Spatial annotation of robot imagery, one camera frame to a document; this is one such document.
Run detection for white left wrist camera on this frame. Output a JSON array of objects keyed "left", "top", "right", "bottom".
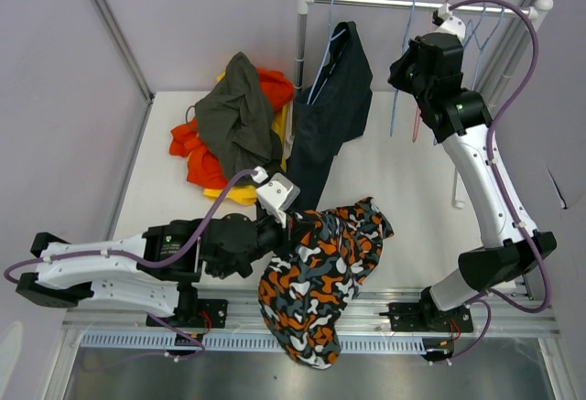
[{"left": 251, "top": 167, "right": 300, "bottom": 229}]

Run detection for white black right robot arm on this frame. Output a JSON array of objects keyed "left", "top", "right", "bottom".
[{"left": 388, "top": 32, "right": 557, "bottom": 330}]

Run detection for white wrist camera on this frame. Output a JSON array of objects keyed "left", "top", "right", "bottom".
[
  {"left": 432, "top": 2, "right": 466, "bottom": 42},
  {"left": 251, "top": 167, "right": 300, "bottom": 229}
]

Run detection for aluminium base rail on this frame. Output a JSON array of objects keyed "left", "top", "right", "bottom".
[{"left": 61, "top": 280, "right": 560, "bottom": 340}]

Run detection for dark navy shorts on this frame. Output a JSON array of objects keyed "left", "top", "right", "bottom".
[{"left": 287, "top": 21, "right": 373, "bottom": 211}]

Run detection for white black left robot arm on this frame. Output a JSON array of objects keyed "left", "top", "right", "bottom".
[{"left": 5, "top": 212, "right": 292, "bottom": 327}]

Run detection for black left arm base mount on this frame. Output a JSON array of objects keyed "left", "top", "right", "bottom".
[{"left": 160, "top": 298, "right": 229, "bottom": 330}]

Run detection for pink wire hanger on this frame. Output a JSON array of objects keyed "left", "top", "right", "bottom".
[{"left": 411, "top": 103, "right": 421, "bottom": 144}]

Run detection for yellow shorts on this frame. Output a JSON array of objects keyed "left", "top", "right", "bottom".
[{"left": 198, "top": 68, "right": 294, "bottom": 206}]

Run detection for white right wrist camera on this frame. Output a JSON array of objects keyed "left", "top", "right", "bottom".
[{"left": 432, "top": 2, "right": 466, "bottom": 42}]

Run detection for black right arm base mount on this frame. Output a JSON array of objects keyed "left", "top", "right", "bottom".
[{"left": 379, "top": 302, "right": 474, "bottom": 333}]

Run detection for olive grey shorts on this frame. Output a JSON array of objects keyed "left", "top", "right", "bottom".
[{"left": 194, "top": 52, "right": 282, "bottom": 178}]

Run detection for grey slotted cable duct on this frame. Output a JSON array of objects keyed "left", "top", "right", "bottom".
[{"left": 81, "top": 330, "right": 427, "bottom": 355}]

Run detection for orange camouflage shorts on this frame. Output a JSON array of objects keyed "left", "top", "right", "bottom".
[{"left": 258, "top": 197, "right": 394, "bottom": 370}]

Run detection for white metal clothes rack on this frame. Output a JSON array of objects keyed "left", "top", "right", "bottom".
[{"left": 293, "top": 0, "right": 554, "bottom": 109}]

